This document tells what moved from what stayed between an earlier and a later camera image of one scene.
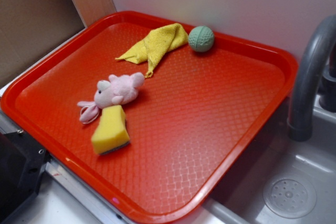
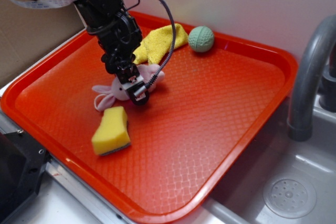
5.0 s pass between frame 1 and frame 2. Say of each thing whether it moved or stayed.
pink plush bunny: moved
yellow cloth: stayed
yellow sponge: stayed
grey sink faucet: stayed
